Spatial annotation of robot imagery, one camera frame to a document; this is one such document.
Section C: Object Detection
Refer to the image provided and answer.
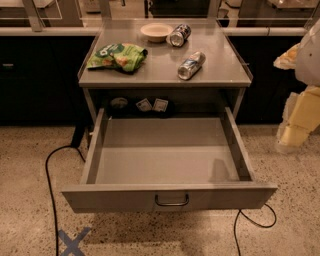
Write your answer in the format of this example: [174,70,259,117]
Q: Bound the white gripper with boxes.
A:
[273,44,320,153]

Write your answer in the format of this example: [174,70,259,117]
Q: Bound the silver blue redbull can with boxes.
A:
[178,51,206,80]

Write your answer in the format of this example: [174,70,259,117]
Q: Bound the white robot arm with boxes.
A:
[274,20,320,153]

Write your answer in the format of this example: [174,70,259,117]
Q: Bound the grey metal drawer cabinet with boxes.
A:
[78,19,252,119]

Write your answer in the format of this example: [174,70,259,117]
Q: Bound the open grey top drawer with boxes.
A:
[62,111,277,213]

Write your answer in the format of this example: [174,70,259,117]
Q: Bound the white tag right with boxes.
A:
[153,98,168,112]

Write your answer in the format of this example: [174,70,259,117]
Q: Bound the white tag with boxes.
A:
[153,98,168,112]
[136,98,152,112]

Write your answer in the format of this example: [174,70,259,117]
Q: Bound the cream ceramic bowl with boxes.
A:
[140,23,173,43]

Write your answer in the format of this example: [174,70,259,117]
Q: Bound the white tag left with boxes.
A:
[136,98,152,112]

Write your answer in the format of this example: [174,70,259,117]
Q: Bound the green chip bag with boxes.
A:
[86,43,148,73]

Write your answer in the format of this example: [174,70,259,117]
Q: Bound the black round device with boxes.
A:
[109,97,128,113]

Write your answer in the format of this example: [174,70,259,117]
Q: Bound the blue tape cross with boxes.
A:
[58,227,91,256]

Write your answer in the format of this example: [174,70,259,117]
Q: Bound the black cable right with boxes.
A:
[233,203,278,256]

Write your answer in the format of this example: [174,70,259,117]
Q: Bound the dark metal drawer handle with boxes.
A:
[154,194,189,207]

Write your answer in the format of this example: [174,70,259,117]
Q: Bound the black power cable left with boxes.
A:
[45,123,88,256]

